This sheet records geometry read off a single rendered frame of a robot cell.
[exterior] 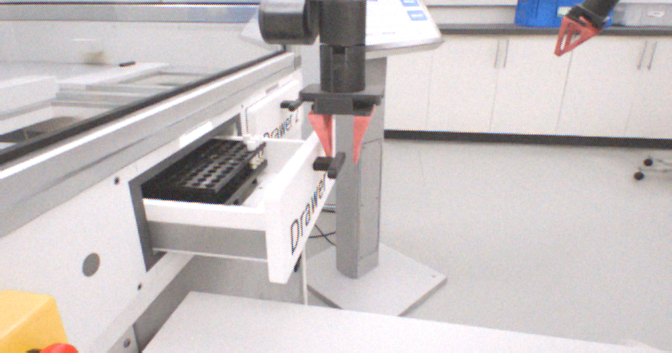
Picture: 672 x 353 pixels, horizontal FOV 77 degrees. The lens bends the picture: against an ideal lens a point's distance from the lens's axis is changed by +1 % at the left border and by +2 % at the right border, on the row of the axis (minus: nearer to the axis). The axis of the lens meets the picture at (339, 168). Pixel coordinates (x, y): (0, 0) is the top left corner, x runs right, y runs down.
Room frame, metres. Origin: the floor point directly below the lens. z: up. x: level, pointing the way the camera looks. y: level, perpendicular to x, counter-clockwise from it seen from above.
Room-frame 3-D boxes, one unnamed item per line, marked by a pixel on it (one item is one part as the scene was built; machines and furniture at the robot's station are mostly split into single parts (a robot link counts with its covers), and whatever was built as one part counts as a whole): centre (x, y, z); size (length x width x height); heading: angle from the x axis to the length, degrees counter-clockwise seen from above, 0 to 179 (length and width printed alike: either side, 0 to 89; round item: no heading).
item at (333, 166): (0.51, 0.01, 0.91); 0.07 x 0.04 x 0.01; 170
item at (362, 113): (0.53, -0.01, 0.95); 0.07 x 0.07 x 0.09; 80
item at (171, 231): (0.55, 0.25, 0.86); 0.40 x 0.26 x 0.06; 80
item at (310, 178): (0.51, 0.04, 0.87); 0.29 x 0.02 x 0.11; 170
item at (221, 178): (0.53, 0.14, 0.90); 0.18 x 0.02 x 0.01; 170
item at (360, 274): (1.48, -0.12, 0.51); 0.50 x 0.45 x 1.02; 44
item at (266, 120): (0.85, 0.13, 0.87); 0.29 x 0.02 x 0.11; 170
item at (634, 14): (3.52, -2.39, 0.99); 0.40 x 0.31 x 0.17; 83
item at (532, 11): (3.52, -1.73, 1.01); 0.61 x 0.41 x 0.22; 83
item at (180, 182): (0.55, 0.24, 0.87); 0.22 x 0.18 x 0.06; 80
